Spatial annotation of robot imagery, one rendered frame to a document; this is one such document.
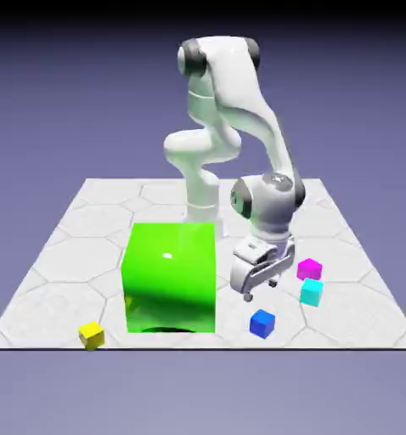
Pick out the large green box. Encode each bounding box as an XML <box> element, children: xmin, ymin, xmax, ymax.
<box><xmin>121</xmin><ymin>222</ymin><xmax>217</xmax><ymax>334</ymax></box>

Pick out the small cyan cube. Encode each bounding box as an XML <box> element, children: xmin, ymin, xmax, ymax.
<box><xmin>298</xmin><ymin>277</ymin><xmax>324</xmax><ymax>308</ymax></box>

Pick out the small yellow cube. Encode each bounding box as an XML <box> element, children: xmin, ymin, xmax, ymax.
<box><xmin>78</xmin><ymin>320</ymin><xmax>106</xmax><ymax>352</ymax></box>

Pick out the small magenta cube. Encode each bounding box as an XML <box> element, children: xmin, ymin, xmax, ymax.
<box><xmin>296</xmin><ymin>257</ymin><xmax>324</xmax><ymax>282</ymax></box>

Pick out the small blue cube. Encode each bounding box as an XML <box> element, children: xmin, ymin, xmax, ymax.
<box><xmin>249</xmin><ymin>308</ymin><xmax>276</xmax><ymax>340</ymax></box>

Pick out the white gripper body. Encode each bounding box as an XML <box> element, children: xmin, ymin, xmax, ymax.
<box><xmin>229</xmin><ymin>241</ymin><xmax>296</xmax><ymax>296</ymax></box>

